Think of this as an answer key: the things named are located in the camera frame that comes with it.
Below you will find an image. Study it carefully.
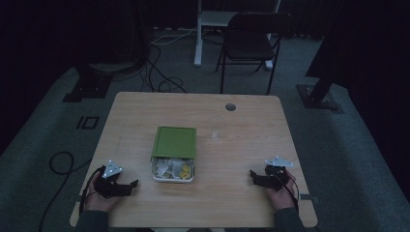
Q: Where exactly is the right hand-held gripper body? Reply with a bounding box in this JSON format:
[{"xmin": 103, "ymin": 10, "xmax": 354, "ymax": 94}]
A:
[{"xmin": 256, "ymin": 156, "xmax": 295, "ymax": 191}]

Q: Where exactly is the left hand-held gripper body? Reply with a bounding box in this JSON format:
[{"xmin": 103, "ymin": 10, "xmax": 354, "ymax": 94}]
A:
[{"xmin": 93, "ymin": 159, "xmax": 132, "ymax": 199}]

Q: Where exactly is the person's right hand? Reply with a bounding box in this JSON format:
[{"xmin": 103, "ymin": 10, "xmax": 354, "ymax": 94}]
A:
[{"xmin": 265, "ymin": 169, "xmax": 300, "ymax": 211}]

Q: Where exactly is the person's left hand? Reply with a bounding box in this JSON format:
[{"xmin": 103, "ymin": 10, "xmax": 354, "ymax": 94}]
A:
[{"xmin": 83, "ymin": 175, "xmax": 121, "ymax": 214}]

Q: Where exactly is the pile of white sachets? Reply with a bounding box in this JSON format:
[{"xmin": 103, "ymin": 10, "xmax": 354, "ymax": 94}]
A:
[{"xmin": 155, "ymin": 157, "xmax": 193, "ymax": 179}]

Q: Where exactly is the white box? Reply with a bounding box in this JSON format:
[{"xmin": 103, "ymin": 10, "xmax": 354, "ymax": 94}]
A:
[{"xmin": 150, "ymin": 156, "xmax": 195, "ymax": 184}]

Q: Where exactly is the yellow sachet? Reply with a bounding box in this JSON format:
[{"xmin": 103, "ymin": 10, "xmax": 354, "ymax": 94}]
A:
[{"xmin": 178, "ymin": 165, "xmax": 191, "ymax": 180}]

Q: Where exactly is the clear glass cup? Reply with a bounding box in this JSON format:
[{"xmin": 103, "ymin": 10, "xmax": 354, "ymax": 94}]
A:
[{"xmin": 207, "ymin": 117, "xmax": 224, "ymax": 143}]

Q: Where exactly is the green box lid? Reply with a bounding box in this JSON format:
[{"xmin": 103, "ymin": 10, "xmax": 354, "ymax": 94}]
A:
[{"xmin": 151, "ymin": 126, "xmax": 197, "ymax": 160}]

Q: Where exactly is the black stand base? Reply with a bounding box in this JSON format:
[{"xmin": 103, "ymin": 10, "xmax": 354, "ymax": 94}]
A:
[
  {"xmin": 62, "ymin": 62, "xmax": 114, "ymax": 103},
  {"xmin": 296, "ymin": 74, "xmax": 345, "ymax": 114}
]

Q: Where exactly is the black folding chair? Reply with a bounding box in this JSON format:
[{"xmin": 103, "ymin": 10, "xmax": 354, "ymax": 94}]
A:
[{"xmin": 215, "ymin": 12, "xmax": 293, "ymax": 97}]

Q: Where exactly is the right hand-held gripper cable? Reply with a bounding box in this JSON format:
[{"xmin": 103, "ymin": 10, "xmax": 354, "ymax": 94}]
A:
[{"xmin": 272, "ymin": 173, "xmax": 301, "ymax": 215}]

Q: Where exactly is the hand-held gripper cable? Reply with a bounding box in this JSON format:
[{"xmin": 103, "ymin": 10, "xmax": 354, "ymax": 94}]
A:
[
  {"xmin": 78, "ymin": 165, "xmax": 106, "ymax": 216},
  {"xmin": 272, "ymin": 173, "xmax": 301, "ymax": 215}
]

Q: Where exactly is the left hand-held gripper cable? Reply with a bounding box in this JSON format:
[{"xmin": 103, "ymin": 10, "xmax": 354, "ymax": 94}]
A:
[{"xmin": 78, "ymin": 165, "xmax": 106, "ymax": 216}]

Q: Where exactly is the black floor cable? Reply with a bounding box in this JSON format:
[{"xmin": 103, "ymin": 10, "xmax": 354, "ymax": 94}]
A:
[{"xmin": 38, "ymin": 151, "xmax": 95, "ymax": 232}]

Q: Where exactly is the tangle of black floor cables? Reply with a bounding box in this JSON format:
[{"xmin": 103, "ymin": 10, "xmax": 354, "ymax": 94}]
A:
[{"xmin": 110, "ymin": 30, "xmax": 223, "ymax": 95}]

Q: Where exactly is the white floor cable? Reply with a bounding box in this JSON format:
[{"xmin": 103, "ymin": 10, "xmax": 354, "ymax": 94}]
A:
[{"xmin": 150, "ymin": 27, "xmax": 198, "ymax": 46}]

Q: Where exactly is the white desk frame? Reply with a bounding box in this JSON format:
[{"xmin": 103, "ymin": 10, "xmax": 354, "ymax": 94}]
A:
[{"xmin": 193, "ymin": 0, "xmax": 282, "ymax": 71}]

